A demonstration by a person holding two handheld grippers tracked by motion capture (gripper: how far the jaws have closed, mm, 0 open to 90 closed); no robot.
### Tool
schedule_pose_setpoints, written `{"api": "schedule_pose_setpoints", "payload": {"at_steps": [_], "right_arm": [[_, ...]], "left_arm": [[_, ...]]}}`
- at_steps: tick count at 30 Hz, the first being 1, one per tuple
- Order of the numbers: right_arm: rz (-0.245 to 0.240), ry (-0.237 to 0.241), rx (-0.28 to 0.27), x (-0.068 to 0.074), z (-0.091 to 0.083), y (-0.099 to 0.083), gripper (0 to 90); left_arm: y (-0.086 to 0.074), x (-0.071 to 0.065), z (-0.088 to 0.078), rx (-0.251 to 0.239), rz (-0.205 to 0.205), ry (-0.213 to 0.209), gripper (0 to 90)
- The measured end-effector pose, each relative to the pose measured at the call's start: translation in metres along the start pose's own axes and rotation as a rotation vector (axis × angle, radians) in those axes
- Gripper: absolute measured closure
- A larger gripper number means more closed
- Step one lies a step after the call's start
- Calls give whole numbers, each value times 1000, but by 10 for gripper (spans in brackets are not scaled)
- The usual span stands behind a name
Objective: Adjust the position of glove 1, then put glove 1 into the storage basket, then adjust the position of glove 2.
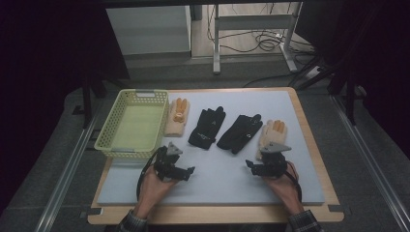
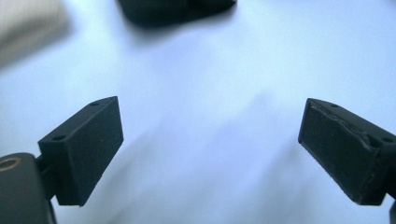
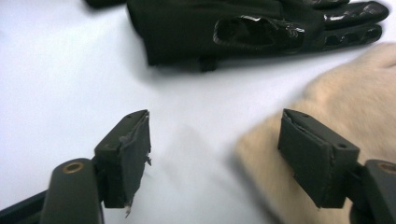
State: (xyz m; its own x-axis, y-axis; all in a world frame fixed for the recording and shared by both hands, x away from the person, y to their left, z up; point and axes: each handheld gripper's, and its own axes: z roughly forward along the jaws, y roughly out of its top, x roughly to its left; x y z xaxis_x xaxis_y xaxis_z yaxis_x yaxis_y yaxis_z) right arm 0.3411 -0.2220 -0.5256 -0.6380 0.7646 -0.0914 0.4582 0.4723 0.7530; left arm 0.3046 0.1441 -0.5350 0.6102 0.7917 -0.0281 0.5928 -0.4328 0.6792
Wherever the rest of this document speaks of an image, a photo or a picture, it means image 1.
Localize black tape strip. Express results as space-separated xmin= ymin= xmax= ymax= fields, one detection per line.
xmin=79 ymin=207 xmax=103 ymax=220
xmin=328 ymin=203 xmax=353 ymax=217

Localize yellow-green plastic basket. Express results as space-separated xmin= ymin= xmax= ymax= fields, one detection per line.
xmin=94 ymin=89 xmax=170 ymax=160

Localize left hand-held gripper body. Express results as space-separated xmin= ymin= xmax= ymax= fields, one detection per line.
xmin=154 ymin=141 xmax=184 ymax=182

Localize metal floor rail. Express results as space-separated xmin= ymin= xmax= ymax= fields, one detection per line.
xmin=34 ymin=102 xmax=102 ymax=232
xmin=331 ymin=96 xmax=410 ymax=232

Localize white metal stand frame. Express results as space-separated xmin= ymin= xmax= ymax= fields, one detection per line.
xmin=212 ymin=2 xmax=305 ymax=75

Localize white cabinet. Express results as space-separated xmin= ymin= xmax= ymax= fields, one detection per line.
xmin=105 ymin=5 xmax=192 ymax=60

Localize cream glove with orange fingers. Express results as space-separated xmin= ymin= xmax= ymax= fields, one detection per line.
xmin=163 ymin=97 xmax=191 ymax=137
xmin=255 ymin=119 xmax=288 ymax=161

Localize black tripod legs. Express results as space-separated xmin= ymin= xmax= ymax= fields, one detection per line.
xmin=289 ymin=53 xmax=356 ymax=92

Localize dark curtain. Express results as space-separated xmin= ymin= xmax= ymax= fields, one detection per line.
xmin=295 ymin=0 xmax=410 ymax=159
xmin=0 ymin=0 xmax=131 ymax=211

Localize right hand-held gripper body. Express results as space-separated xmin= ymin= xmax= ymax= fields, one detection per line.
xmin=259 ymin=141 xmax=293 ymax=178

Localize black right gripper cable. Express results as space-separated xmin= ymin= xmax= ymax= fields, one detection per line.
xmin=284 ymin=159 xmax=304 ymax=203

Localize tangle of black floor cables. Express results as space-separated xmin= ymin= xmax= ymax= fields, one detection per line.
xmin=207 ymin=3 xmax=316 ymax=55

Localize person's right hand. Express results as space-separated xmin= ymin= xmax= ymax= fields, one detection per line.
xmin=262 ymin=161 xmax=304 ymax=217

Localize black glove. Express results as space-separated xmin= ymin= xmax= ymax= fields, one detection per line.
xmin=188 ymin=105 xmax=227 ymax=151
xmin=216 ymin=113 xmax=264 ymax=155

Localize black stand leg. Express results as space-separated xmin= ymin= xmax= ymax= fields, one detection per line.
xmin=345 ymin=79 xmax=360 ymax=127
xmin=72 ymin=76 xmax=108 ymax=130

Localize person's left hand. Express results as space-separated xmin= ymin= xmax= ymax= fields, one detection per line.
xmin=134 ymin=166 xmax=179 ymax=218

